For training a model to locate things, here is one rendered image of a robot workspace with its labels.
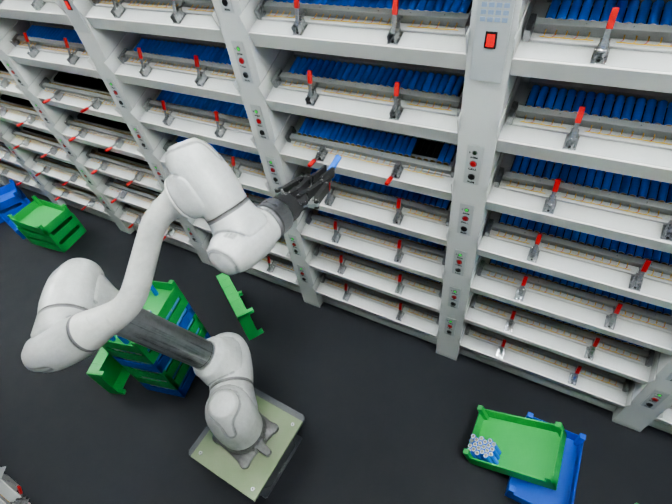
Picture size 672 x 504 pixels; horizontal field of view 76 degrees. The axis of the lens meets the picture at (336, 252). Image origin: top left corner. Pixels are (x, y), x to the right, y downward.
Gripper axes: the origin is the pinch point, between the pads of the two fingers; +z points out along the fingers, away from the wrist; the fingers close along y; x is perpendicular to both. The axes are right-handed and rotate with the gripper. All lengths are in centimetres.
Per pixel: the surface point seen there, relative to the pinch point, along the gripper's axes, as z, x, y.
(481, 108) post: 15.9, -18.4, -34.9
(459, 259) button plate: 26, 35, -35
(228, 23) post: 13, -32, 36
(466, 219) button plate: 22.1, 16.6, -35.3
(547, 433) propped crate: 18, 94, -78
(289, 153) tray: 21.6, 8.3, 26.6
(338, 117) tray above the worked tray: 18.2, -8.9, 5.2
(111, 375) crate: -36, 110, 99
